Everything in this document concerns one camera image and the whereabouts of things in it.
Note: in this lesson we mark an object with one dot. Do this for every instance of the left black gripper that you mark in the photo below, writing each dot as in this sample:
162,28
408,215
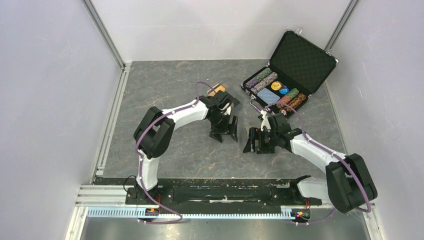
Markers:
216,132

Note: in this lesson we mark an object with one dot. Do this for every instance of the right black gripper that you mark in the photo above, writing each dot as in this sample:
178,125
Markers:
250,146

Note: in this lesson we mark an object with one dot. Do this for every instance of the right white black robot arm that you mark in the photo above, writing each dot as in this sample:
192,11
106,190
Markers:
347,185

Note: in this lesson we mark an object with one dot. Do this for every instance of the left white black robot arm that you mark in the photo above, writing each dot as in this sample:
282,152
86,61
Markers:
154,133

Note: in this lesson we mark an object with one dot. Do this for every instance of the blue playing card deck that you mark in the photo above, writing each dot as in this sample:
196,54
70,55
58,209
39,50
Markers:
268,96

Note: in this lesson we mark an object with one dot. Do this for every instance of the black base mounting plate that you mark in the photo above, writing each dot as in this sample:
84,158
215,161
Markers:
189,196

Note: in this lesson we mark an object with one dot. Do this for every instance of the purple poker chip row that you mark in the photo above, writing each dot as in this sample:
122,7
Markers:
255,85

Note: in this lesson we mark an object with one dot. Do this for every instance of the blue dealer chip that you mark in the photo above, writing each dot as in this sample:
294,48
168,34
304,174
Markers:
284,91

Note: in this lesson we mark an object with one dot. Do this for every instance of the yellow dealer chip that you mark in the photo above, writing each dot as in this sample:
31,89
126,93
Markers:
276,85

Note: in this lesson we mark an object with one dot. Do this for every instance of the green poker chip row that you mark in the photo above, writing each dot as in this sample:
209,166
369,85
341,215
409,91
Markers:
263,74

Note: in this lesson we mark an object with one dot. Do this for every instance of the black poker chip case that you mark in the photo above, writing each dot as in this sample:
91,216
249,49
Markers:
299,64

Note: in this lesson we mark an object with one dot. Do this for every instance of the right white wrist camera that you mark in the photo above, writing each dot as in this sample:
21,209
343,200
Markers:
265,125

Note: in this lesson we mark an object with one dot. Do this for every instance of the aluminium frame rail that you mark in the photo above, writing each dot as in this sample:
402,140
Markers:
99,65

